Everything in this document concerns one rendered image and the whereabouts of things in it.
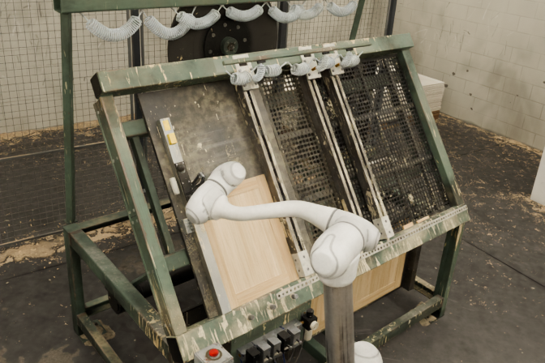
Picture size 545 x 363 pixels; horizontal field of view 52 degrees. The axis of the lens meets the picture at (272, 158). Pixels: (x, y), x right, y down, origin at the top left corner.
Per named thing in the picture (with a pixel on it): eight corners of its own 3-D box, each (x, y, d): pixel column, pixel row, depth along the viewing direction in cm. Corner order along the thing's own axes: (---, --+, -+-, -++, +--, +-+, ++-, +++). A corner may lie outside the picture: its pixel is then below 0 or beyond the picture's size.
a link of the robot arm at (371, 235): (343, 201, 204) (328, 214, 193) (389, 219, 197) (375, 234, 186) (336, 231, 209) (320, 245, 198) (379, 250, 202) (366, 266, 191)
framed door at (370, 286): (303, 336, 338) (306, 338, 336) (311, 260, 316) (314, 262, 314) (397, 284, 392) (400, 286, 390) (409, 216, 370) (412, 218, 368)
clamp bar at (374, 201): (376, 241, 323) (407, 235, 304) (311, 51, 332) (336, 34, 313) (388, 236, 329) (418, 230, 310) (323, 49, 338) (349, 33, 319)
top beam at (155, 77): (96, 100, 249) (102, 92, 241) (89, 79, 250) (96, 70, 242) (404, 52, 382) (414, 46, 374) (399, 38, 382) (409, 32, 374)
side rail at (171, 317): (165, 336, 246) (175, 336, 237) (92, 104, 254) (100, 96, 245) (177, 330, 250) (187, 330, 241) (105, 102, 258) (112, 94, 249)
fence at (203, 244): (218, 314, 256) (222, 314, 253) (156, 121, 263) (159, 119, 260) (227, 310, 259) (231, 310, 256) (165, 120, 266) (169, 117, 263)
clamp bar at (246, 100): (294, 279, 285) (323, 275, 265) (222, 63, 293) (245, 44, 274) (308, 272, 291) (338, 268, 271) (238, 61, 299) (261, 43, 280)
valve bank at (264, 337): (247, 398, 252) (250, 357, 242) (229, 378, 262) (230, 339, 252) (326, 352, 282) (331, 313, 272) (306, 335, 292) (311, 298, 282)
